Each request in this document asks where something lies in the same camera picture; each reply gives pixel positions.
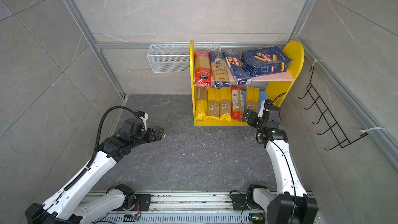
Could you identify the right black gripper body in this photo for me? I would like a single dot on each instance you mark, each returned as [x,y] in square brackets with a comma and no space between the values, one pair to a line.
[257,121]

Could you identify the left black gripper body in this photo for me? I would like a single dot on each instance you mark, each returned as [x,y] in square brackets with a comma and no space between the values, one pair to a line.
[150,135]

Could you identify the small tan pasta bag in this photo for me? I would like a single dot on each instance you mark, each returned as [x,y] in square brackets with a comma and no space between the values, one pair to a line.
[252,99]

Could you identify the red white spaghetti bag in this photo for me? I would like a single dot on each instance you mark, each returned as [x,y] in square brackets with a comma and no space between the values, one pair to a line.
[238,106]

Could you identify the blue Barilla spaghetti bag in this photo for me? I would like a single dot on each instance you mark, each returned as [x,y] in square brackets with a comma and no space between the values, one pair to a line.
[240,74]

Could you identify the blue yellow spaghetti bag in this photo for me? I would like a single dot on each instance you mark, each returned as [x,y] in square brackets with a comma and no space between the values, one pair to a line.
[219,70]

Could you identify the yellow Pastatime spaghetti bag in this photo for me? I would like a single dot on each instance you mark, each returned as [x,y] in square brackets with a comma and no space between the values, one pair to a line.
[201,103]

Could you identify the blue Barilla rigatoni box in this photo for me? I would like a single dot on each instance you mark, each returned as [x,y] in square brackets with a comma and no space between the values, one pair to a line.
[265,61]

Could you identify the red yellow pasta bag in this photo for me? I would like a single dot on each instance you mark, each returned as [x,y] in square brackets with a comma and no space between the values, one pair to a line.
[202,68]

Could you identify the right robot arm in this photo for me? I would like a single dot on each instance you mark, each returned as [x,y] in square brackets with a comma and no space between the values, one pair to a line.
[291,204]

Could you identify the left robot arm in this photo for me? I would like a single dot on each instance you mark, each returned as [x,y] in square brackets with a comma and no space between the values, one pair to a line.
[66,207]

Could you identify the yellow shelf unit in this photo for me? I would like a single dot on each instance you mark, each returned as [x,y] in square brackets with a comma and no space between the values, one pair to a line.
[278,86]

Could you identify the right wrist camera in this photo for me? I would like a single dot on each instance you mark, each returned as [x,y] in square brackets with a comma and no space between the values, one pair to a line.
[264,107]

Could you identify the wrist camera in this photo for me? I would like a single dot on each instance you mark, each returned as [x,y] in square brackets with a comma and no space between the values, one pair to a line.
[264,107]
[144,117]

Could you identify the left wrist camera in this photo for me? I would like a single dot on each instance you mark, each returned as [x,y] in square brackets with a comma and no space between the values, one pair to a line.
[144,117]

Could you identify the black wire hook rack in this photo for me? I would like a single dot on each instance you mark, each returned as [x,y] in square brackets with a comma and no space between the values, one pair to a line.
[326,116]

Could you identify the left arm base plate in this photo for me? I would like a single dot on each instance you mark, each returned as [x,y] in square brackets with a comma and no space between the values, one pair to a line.
[135,203]

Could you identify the white wire mesh basket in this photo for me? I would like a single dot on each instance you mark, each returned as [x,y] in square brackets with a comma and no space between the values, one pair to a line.
[176,57]

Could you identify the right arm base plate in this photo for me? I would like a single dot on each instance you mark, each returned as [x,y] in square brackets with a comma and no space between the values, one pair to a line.
[240,203]

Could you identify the aluminium mounting rail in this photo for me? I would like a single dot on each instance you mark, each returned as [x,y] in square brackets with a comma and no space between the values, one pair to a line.
[186,208]

